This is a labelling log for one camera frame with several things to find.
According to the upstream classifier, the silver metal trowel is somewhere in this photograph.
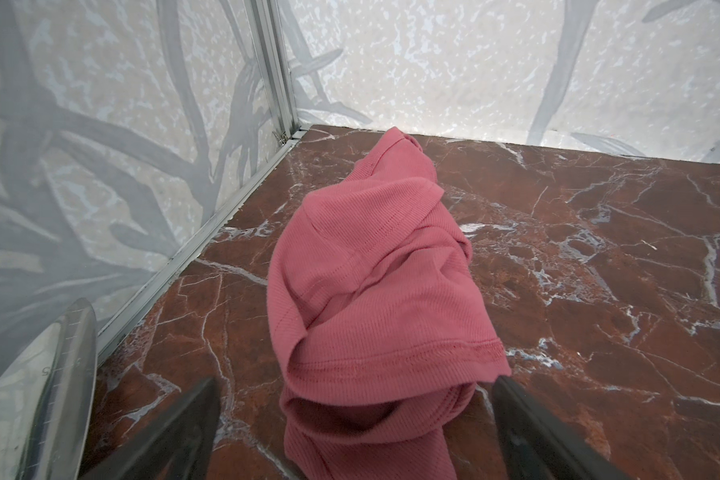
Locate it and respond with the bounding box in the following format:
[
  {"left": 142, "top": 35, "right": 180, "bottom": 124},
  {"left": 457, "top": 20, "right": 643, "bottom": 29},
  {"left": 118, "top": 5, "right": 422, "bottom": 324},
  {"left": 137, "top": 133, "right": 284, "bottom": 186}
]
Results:
[{"left": 0, "top": 298, "right": 97, "bottom": 479}]

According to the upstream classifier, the dark pink ribbed cloth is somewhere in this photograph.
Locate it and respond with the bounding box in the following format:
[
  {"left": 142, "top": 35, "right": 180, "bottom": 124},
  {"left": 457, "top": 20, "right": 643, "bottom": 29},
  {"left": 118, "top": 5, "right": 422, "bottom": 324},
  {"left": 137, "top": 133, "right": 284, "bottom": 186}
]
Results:
[{"left": 267, "top": 129, "right": 510, "bottom": 479}]

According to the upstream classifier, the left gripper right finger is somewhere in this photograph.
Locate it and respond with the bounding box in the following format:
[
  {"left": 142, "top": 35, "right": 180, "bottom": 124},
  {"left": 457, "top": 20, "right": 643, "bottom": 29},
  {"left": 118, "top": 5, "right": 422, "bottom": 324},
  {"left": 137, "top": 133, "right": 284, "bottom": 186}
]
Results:
[{"left": 491, "top": 376, "right": 628, "bottom": 480}]

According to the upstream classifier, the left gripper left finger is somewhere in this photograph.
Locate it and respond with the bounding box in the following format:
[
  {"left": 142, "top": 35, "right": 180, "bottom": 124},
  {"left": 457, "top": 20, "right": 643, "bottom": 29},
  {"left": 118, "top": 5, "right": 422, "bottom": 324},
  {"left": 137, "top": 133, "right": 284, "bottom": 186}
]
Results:
[{"left": 82, "top": 377, "right": 221, "bottom": 479}]

